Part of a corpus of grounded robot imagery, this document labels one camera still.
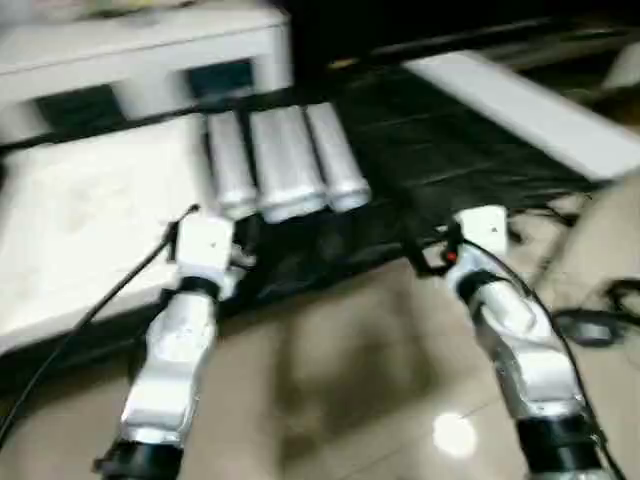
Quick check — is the white plastic table leg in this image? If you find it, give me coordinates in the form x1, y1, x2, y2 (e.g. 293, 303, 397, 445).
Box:
303, 102, 372, 214
248, 105, 329, 225
205, 110, 259, 219

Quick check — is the white plastic table top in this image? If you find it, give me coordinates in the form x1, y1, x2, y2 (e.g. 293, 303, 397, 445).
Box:
0, 119, 214, 354

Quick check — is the white long board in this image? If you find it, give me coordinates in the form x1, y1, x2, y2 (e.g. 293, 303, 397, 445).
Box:
403, 51, 640, 182

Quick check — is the white low cabinet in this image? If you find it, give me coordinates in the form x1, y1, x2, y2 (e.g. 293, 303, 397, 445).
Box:
0, 4, 295, 147

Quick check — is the black coiled floor cable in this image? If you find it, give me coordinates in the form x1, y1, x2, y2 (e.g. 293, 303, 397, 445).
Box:
552, 307, 624, 347

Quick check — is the black mat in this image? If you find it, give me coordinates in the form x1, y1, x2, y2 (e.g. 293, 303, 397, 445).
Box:
0, 64, 606, 381

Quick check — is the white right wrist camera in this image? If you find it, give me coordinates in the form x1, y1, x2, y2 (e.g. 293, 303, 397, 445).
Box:
455, 204, 510, 254

